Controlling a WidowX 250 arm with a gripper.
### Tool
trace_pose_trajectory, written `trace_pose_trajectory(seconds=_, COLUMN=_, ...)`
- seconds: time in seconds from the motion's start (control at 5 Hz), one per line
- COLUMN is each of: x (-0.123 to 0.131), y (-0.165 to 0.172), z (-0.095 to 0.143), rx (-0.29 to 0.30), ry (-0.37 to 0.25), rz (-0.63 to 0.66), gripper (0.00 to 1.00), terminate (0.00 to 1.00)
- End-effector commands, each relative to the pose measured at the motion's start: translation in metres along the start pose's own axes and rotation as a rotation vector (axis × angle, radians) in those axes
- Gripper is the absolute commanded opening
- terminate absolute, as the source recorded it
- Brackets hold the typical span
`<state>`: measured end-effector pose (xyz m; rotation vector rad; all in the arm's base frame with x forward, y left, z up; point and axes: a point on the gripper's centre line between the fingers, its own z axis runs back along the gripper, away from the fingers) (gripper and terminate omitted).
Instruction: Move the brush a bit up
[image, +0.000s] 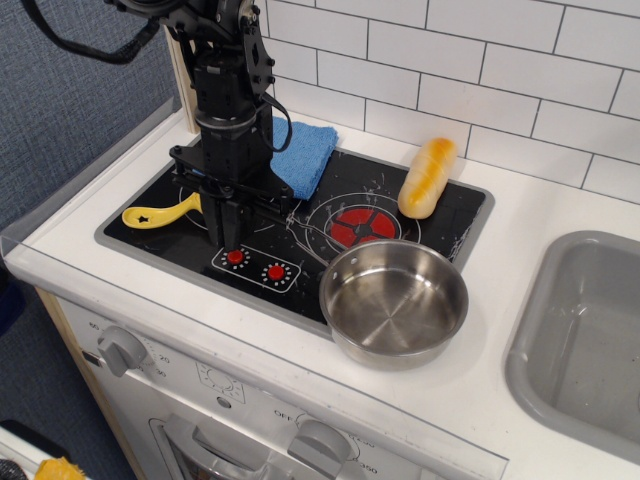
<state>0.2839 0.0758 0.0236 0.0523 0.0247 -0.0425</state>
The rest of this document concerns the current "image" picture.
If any grey right oven knob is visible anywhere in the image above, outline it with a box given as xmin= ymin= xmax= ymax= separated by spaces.
xmin=287 ymin=420 xmax=352 ymax=479

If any blue folded cloth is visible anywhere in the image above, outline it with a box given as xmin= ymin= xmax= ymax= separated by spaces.
xmin=271 ymin=117 xmax=338 ymax=200

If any grey oven knob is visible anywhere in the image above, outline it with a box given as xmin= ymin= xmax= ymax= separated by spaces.
xmin=287 ymin=420 xmax=352 ymax=479
xmin=98 ymin=326 xmax=147 ymax=378

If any oven door with handle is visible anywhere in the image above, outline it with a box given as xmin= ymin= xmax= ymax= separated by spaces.
xmin=147 ymin=412 xmax=381 ymax=480

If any toy bread loaf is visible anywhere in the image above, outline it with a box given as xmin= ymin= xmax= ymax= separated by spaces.
xmin=398 ymin=138 xmax=457 ymax=220

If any yellow dish brush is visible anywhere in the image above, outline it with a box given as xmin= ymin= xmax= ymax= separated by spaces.
xmin=121 ymin=193 xmax=203 ymax=230

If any black toy stove top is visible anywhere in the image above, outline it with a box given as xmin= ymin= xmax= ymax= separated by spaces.
xmin=95 ymin=149 xmax=495 ymax=337

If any grey sink basin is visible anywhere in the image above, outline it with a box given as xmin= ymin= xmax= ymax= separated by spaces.
xmin=506 ymin=231 xmax=639 ymax=463

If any yellow object bottom left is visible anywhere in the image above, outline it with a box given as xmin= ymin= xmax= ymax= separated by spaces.
xmin=0 ymin=457 xmax=86 ymax=480

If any stainless steel saucepan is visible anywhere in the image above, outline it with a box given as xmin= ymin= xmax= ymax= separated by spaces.
xmin=319 ymin=239 xmax=469 ymax=371

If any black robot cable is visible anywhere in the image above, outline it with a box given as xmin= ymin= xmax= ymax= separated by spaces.
xmin=19 ymin=0 xmax=166 ymax=65

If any grey left oven knob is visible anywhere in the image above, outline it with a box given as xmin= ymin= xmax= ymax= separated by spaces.
xmin=98 ymin=326 xmax=147 ymax=378

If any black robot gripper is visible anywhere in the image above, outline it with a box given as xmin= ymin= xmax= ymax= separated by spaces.
xmin=170 ymin=117 xmax=293 ymax=250

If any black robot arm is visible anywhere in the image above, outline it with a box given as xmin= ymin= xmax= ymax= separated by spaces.
xmin=114 ymin=1 xmax=293 ymax=250

